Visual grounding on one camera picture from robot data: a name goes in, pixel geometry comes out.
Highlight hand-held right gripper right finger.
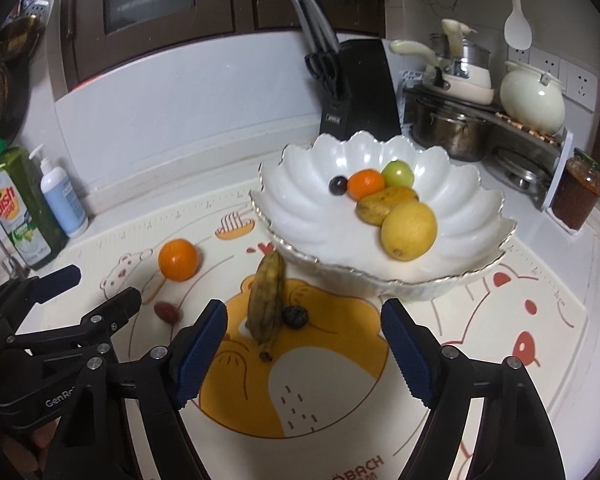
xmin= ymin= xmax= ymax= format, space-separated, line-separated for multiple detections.
xmin=380 ymin=298 xmax=566 ymax=480

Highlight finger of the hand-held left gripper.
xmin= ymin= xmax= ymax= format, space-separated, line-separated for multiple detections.
xmin=2 ymin=287 xmax=143 ymax=361
xmin=0 ymin=264 xmax=83 ymax=333

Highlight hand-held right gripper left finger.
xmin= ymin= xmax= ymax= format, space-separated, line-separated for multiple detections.
xmin=42 ymin=298 xmax=229 ymax=480

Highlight overripe banana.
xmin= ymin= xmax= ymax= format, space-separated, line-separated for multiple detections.
xmin=247 ymin=250 xmax=287 ymax=362

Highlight yellow lemon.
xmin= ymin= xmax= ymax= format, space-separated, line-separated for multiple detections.
xmin=381 ymin=201 xmax=438 ymax=261

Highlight yellow green mango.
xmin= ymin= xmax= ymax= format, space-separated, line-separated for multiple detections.
xmin=356 ymin=186 xmax=420 ymax=226

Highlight green apple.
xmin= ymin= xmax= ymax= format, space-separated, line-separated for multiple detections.
xmin=381 ymin=159 xmax=415 ymax=190

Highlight white scalloped bowl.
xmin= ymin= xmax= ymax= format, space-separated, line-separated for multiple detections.
xmin=250 ymin=130 xmax=517 ymax=303

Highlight person's left hand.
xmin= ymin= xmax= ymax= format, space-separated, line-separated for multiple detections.
xmin=27 ymin=420 xmax=62 ymax=467

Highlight red jujube date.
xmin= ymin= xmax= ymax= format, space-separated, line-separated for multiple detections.
xmin=154 ymin=301 xmax=182 ymax=323

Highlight green dish soap bottle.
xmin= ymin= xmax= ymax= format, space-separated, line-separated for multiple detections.
xmin=0 ymin=140 xmax=70 ymax=271

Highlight white pump bottle blue label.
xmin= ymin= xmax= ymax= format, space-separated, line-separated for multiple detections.
xmin=30 ymin=144 xmax=89 ymax=238

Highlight small mandarin orange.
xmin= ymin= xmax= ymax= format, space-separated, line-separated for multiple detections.
xmin=158 ymin=239 xmax=200 ymax=281

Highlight printed silicone baking mat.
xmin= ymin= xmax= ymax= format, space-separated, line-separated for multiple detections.
xmin=67 ymin=180 xmax=588 ymax=480

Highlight dark blue grape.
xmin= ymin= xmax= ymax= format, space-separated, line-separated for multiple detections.
xmin=282 ymin=306 xmax=309 ymax=330

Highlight perforated strainer pan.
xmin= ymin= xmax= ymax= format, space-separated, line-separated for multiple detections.
xmin=0 ymin=52 xmax=31 ymax=153

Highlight small steel pan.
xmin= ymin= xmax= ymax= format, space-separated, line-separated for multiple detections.
xmin=492 ymin=147 xmax=556 ymax=196

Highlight stainless steel pot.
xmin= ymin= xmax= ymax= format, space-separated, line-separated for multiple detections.
xmin=412 ymin=97 xmax=491 ymax=162

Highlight kitchen shelf rack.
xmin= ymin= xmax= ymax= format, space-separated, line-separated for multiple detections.
xmin=402 ymin=82 xmax=576 ymax=211

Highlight red sauce jar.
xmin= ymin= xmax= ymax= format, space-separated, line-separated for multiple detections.
xmin=551 ymin=148 xmax=600 ymax=231

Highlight brass saucepan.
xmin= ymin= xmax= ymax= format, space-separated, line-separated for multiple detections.
xmin=0 ymin=15 xmax=47 ymax=61

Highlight wooden trivet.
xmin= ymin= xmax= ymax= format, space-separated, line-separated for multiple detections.
xmin=495 ymin=112 xmax=563 ymax=143

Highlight black knife block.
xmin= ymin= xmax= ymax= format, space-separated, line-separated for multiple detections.
xmin=320 ymin=38 xmax=401 ymax=139

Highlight white round casserole pot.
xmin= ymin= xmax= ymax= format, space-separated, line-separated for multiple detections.
xmin=500 ymin=61 xmax=567 ymax=136

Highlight black kitchen scissors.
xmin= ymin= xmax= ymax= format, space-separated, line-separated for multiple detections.
xmin=304 ymin=51 xmax=345 ymax=98

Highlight steel steamer pot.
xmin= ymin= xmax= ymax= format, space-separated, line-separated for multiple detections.
xmin=430 ymin=32 xmax=491 ymax=79

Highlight white rice paddle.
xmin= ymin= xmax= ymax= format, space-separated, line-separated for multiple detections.
xmin=504 ymin=0 xmax=533 ymax=51

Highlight white saucepan with handle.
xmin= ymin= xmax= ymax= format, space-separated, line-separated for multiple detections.
xmin=390 ymin=40 xmax=496 ymax=106

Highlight white wall socket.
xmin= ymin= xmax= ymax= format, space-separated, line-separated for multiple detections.
xmin=530 ymin=50 xmax=562 ymax=77
xmin=560 ymin=60 xmax=600 ymax=111

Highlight steel handle knife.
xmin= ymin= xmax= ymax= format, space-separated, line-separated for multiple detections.
xmin=300 ymin=0 xmax=333 ymax=54
xmin=288 ymin=0 xmax=322 ymax=56
xmin=311 ymin=0 xmax=341 ymax=53

